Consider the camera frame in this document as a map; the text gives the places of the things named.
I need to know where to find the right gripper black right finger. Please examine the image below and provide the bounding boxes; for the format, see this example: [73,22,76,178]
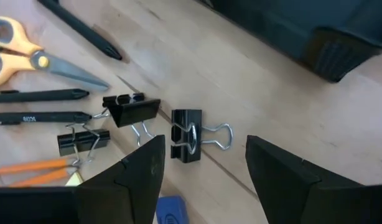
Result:
[245,134,366,224]

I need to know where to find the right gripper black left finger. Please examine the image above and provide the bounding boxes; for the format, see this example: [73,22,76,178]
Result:
[74,134,166,224]

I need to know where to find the blue eraser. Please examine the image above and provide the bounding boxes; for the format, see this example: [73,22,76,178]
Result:
[156,195,190,224]

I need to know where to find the yellow sticky note pad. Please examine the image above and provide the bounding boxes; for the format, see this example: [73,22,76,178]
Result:
[65,171,85,187]

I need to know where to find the black binder clip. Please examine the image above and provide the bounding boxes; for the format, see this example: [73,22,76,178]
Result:
[57,123,111,166]
[91,92,162,147]
[170,108,234,164]

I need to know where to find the orange pencil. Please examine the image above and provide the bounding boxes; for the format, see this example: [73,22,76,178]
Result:
[0,157,78,175]
[9,167,72,188]

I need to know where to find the black pen with white print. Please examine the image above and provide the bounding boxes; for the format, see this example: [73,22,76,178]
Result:
[0,111,93,126]

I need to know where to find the plain black pen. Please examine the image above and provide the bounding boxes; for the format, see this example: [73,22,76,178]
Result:
[37,0,123,62]
[0,88,90,104]

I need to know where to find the orange-handled scissors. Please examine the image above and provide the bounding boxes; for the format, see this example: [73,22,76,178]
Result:
[0,16,111,91]

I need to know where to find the black mesh desk organizer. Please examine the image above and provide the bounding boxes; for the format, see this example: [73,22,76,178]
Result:
[193,0,382,83]

